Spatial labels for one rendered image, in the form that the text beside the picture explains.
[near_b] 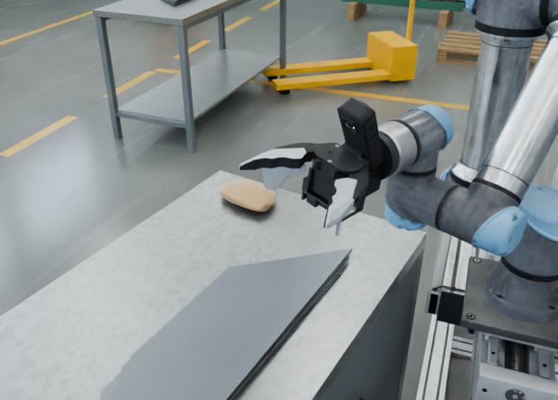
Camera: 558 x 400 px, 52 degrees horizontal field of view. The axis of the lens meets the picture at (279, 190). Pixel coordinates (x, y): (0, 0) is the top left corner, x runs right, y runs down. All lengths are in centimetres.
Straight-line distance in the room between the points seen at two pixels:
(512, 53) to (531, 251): 36
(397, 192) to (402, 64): 463
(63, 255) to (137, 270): 200
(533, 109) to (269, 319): 57
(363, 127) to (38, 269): 263
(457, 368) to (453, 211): 143
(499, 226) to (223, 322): 51
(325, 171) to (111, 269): 66
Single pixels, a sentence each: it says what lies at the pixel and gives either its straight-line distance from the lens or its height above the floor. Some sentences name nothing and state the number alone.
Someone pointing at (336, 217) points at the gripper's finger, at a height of 144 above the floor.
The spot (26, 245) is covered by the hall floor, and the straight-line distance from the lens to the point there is 340.
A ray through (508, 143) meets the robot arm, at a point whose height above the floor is 145.
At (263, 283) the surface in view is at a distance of 115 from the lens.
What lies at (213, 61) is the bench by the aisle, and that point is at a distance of 539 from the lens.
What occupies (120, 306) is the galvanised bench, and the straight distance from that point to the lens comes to 117.
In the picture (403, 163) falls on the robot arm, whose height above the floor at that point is 143.
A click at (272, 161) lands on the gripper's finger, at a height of 146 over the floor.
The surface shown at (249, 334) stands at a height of 107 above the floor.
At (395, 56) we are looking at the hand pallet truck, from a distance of 546.
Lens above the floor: 180
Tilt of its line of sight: 30 degrees down
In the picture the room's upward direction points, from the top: straight up
